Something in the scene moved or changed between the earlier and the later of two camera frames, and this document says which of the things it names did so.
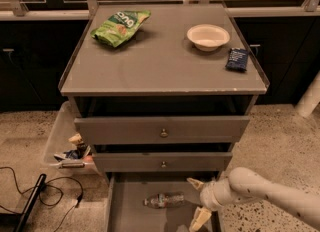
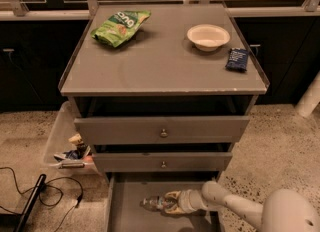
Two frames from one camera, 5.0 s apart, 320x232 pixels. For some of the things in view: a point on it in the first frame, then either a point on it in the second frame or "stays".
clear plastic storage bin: [61, 150] stays
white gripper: [207, 194] to [187, 200]
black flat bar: [24, 217] stays
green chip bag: [117, 27] stays
